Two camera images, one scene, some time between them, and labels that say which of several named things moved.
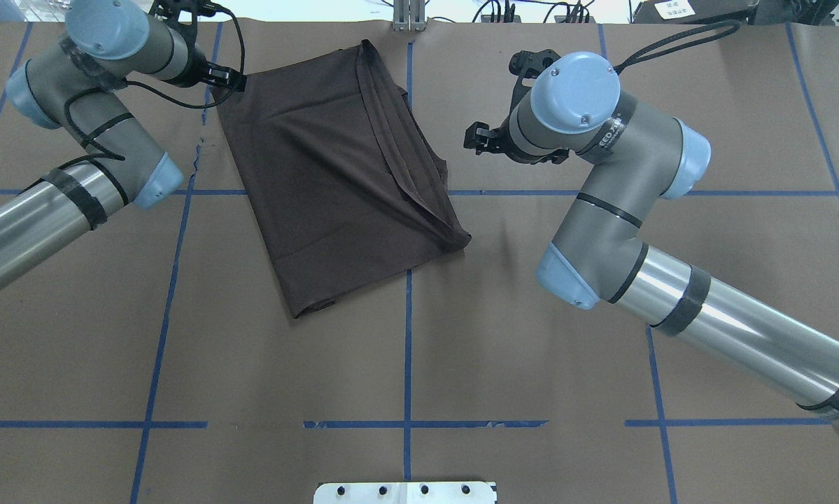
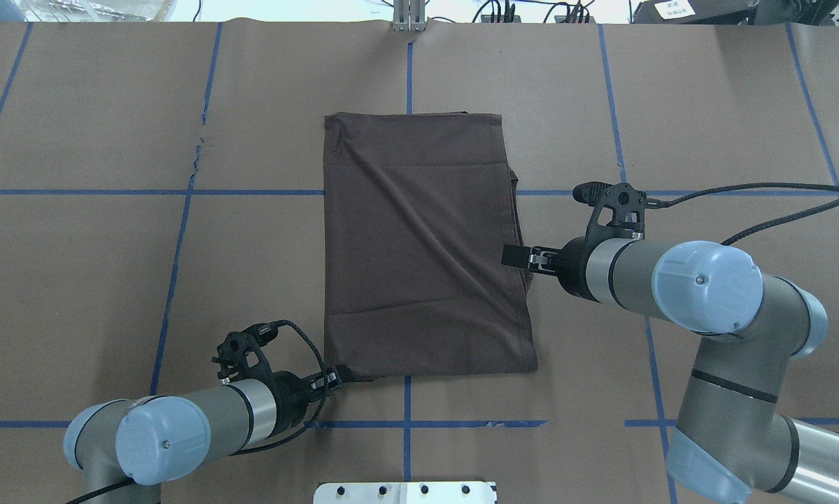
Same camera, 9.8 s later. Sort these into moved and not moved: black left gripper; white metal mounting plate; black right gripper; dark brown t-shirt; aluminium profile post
Moved: black left gripper; dark brown t-shirt; black right gripper
Not moved: white metal mounting plate; aluminium profile post
